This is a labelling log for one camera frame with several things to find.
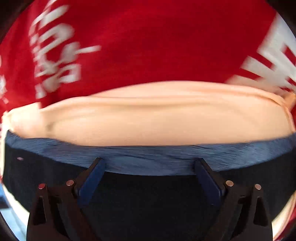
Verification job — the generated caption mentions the red printed blanket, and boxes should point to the red printed blanket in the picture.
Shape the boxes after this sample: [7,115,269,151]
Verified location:
[1,1,295,112]

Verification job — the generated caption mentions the dark navy pants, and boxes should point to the dark navy pants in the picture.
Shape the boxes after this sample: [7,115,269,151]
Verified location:
[3,132,295,240]

